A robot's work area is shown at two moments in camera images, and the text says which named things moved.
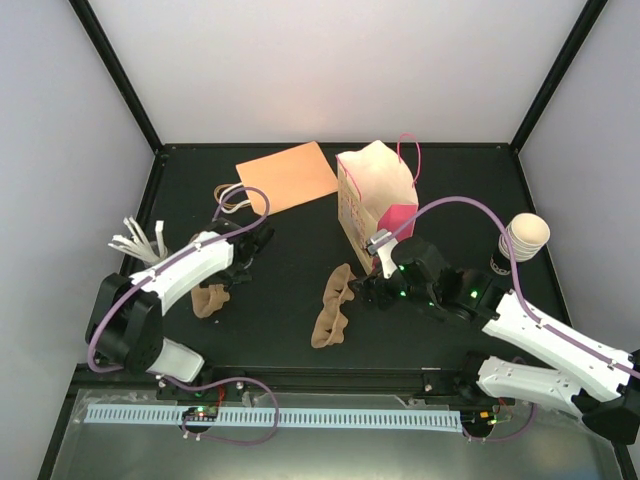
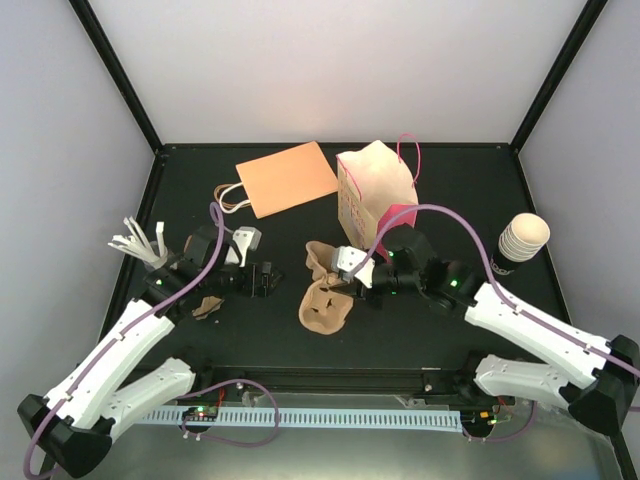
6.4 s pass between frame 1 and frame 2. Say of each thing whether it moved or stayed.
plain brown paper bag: stayed
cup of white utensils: stayed
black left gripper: moved
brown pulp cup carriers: stayed
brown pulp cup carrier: moved
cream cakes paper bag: stayed
